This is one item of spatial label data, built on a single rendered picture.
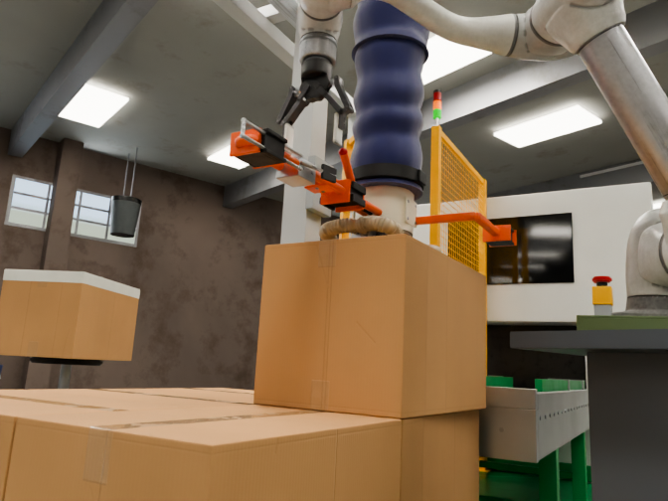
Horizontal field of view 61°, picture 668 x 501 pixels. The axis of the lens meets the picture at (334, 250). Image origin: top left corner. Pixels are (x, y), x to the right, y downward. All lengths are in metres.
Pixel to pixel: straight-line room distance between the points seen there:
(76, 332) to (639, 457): 2.30
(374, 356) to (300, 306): 0.23
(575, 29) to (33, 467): 1.30
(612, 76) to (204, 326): 9.81
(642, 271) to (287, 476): 0.97
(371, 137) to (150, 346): 8.93
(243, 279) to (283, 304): 9.77
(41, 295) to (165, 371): 7.57
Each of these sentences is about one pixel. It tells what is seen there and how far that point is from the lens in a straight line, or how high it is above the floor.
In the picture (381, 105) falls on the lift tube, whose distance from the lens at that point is 1.69.
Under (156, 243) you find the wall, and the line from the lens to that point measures 10.48.
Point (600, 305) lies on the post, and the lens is 2.40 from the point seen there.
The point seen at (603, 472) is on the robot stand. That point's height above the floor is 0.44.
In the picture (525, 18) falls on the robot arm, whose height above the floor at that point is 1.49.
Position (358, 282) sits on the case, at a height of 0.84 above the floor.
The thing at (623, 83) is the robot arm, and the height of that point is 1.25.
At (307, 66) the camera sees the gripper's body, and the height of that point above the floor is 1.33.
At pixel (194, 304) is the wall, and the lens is 10.66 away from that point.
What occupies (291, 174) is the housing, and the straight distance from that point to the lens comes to 1.24.
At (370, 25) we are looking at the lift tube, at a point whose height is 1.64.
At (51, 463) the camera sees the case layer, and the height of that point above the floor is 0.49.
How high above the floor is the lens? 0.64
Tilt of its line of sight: 12 degrees up
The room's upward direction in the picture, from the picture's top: 3 degrees clockwise
